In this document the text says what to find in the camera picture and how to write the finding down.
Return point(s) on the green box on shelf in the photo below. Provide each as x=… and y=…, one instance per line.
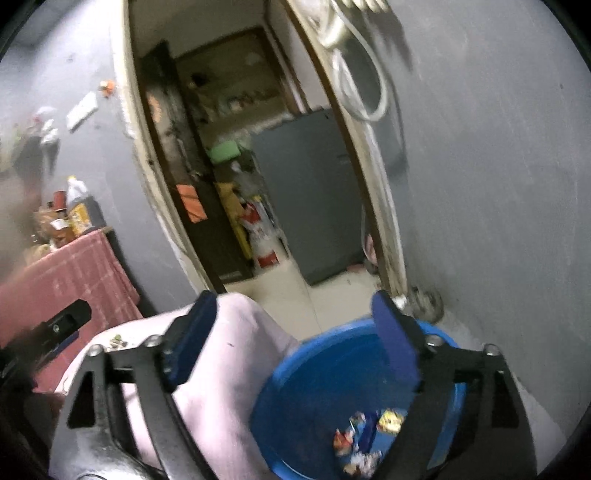
x=224, y=151

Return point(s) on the red white bag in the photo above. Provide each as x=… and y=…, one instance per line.
x=264, y=238

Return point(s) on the red white snack packet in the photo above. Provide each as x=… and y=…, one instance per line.
x=343, y=442

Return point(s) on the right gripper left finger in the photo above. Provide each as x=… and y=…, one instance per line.
x=94, y=439

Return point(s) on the blue plastic basin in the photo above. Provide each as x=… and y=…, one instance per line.
x=315, y=391

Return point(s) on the blue snack wrapper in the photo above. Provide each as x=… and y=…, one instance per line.
x=367, y=432

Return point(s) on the red cup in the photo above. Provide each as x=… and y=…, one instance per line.
x=59, y=200

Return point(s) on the orange wall hook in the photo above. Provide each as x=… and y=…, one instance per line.
x=107, y=87

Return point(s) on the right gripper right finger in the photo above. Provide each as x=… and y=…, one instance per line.
x=493, y=439

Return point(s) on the pink table cloth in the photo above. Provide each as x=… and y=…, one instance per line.
x=239, y=355

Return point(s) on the large soy sauce jug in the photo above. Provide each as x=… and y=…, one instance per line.
x=83, y=211

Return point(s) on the red checked counter cloth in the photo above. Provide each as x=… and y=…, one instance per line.
x=86, y=269

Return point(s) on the white wall switch panel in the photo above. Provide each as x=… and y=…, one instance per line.
x=86, y=107

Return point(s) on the brown peel piece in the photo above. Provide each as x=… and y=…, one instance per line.
x=117, y=343

